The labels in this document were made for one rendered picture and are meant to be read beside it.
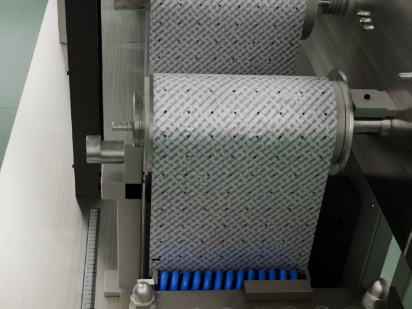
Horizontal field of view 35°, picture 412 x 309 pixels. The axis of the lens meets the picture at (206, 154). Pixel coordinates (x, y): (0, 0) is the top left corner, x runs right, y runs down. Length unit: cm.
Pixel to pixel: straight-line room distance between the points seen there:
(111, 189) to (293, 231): 27
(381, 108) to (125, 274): 48
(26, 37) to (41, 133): 261
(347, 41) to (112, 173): 44
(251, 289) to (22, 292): 40
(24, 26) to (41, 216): 303
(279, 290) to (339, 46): 44
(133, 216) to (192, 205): 14
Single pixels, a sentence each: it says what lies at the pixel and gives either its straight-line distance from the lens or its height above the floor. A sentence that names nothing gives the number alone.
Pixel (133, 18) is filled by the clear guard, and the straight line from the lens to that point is 186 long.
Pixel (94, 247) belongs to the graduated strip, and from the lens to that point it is 119.
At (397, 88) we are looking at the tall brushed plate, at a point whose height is 131.
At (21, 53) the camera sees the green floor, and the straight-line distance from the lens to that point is 389.
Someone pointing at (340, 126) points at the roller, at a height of 128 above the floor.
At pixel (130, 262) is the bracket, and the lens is 106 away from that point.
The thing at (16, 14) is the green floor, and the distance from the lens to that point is 441.
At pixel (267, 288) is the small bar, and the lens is 93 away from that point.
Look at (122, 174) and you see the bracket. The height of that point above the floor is 114.
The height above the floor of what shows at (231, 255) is 106.
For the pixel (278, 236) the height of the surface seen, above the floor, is 110.
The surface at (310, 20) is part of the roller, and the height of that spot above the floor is 132.
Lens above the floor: 171
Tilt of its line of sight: 35 degrees down
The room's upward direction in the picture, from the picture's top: 5 degrees clockwise
